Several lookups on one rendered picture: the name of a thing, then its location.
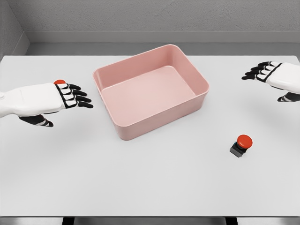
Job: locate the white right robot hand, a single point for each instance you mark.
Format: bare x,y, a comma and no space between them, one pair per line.
284,76

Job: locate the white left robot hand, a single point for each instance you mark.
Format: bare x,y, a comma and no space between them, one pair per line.
39,99

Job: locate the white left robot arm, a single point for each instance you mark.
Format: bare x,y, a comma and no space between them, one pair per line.
6,104

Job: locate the red button industrial switch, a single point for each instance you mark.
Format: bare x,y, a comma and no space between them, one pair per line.
59,82
244,141

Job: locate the pink plastic basket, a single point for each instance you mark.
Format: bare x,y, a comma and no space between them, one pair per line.
150,93

